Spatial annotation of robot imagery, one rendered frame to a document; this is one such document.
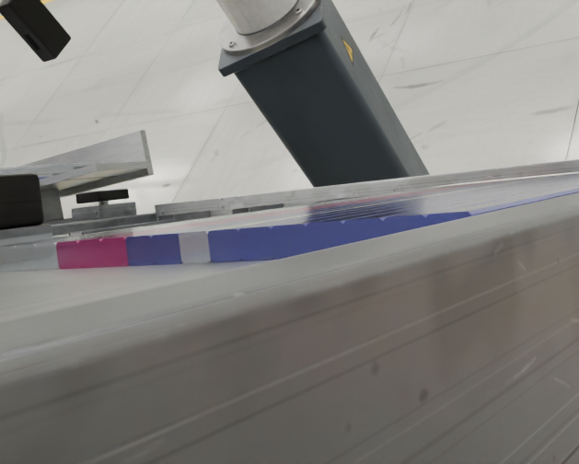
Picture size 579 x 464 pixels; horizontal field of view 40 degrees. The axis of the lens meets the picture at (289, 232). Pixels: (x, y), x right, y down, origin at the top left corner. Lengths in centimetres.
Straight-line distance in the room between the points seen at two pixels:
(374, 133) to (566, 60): 86
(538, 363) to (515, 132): 181
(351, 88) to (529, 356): 116
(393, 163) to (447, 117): 72
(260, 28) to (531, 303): 114
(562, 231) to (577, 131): 172
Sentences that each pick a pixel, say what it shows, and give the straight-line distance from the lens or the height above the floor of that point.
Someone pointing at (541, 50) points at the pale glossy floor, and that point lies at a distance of 218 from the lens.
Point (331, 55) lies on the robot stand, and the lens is 128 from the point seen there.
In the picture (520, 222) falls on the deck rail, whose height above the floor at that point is 112.
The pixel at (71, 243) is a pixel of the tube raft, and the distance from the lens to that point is 33.
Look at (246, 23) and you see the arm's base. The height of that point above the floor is 73.
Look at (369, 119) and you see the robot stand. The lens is 135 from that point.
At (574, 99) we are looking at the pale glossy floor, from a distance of 199.
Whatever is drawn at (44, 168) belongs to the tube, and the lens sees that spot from 109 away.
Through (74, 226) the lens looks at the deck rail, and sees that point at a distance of 94.
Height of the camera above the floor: 123
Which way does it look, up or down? 37 degrees down
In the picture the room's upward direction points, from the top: 37 degrees counter-clockwise
